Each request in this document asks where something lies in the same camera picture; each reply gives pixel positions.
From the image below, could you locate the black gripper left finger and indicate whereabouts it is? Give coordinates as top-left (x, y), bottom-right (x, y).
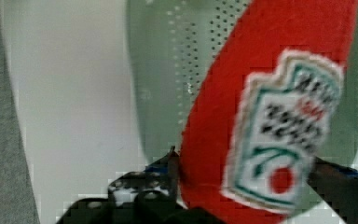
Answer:
top-left (57, 147), bottom-right (225, 224)

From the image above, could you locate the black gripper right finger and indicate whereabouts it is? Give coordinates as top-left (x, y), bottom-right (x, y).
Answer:
top-left (308, 158), bottom-right (358, 224)

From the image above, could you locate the red ketchup bottle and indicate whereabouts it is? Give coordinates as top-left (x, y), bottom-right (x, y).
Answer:
top-left (180, 0), bottom-right (358, 224)

